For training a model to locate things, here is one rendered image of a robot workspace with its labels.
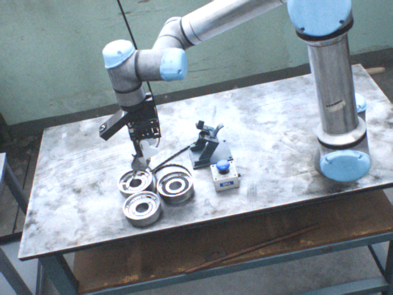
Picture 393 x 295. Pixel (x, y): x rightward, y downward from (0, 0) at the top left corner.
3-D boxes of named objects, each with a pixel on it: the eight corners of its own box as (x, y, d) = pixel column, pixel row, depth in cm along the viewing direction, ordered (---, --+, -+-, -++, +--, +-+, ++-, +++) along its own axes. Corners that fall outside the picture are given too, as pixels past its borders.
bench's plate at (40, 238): (20, 262, 133) (17, 258, 132) (45, 132, 179) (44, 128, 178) (443, 176, 132) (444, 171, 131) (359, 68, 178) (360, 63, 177)
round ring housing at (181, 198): (200, 184, 142) (198, 174, 140) (185, 209, 135) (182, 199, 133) (169, 177, 147) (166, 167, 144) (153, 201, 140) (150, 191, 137)
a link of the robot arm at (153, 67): (188, 34, 115) (144, 36, 117) (177, 58, 106) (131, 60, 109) (193, 62, 120) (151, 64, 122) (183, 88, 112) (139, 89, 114)
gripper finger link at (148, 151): (162, 167, 132) (155, 140, 127) (142, 171, 132) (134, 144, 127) (161, 160, 135) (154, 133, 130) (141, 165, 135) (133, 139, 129)
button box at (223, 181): (216, 192, 139) (213, 180, 135) (212, 175, 144) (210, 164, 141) (243, 187, 139) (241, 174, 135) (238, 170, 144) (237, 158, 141)
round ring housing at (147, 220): (152, 232, 131) (149, 222, 128) (120, 224, 135) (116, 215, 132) (168, 204, 138) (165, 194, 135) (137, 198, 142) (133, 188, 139)
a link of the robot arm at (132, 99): (113, 96, 116) (112, 79, 122) (118, 112, 119) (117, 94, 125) (143, 89, 116) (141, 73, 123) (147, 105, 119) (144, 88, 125)
